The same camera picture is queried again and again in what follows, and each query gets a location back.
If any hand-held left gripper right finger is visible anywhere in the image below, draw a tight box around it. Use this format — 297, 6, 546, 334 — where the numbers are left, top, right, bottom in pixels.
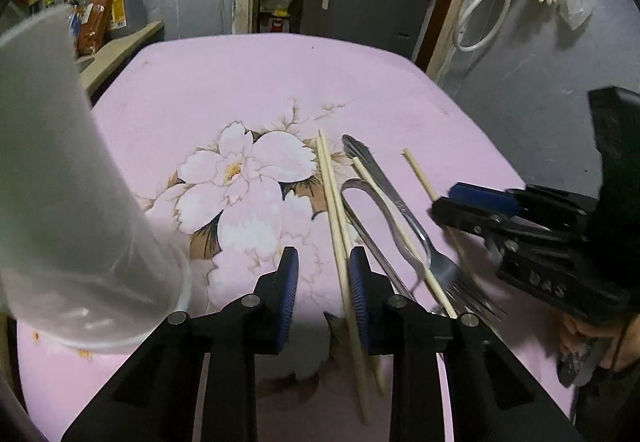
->
348, 246, 586, 442

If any brown food packet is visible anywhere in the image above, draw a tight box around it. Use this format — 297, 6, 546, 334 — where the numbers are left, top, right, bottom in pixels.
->
75, 0, 119, 56

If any pink floral tablecloth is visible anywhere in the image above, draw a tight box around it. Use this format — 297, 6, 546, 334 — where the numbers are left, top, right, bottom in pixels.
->
15, 33, 576, 442

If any grey cabinet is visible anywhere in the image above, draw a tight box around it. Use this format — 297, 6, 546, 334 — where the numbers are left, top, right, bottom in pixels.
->
300, 0, 432, 59

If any beige kitchen counter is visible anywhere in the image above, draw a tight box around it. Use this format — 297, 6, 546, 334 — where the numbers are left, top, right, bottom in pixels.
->
75, 20, 166, 96

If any single bamboo chopstick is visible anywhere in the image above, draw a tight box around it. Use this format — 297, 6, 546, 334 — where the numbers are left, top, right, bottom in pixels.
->
315, 135, 374, 425
402, 148, 471, 276
352, 156, 458, 319
320, 129, 389, 396

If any metal spoon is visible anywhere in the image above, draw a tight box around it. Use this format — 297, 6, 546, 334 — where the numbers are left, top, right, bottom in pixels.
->
341, 179, 436, 303

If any person's right hand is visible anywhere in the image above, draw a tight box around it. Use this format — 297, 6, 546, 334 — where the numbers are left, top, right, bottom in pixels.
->
557, 312, 627, 373

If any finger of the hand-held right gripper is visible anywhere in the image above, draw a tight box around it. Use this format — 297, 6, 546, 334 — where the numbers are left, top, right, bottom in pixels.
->
431, 198, 556, 253
448, 181, 589, 230

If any metal fork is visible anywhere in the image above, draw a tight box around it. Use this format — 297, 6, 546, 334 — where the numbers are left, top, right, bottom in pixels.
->
341, 133, 508, 323

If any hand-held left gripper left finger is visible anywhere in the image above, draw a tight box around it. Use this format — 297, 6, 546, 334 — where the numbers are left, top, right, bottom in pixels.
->
60, 246, 301, 442

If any white plastic utensil basket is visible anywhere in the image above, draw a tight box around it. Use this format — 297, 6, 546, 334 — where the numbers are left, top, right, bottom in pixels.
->
0, 4, 194, 354

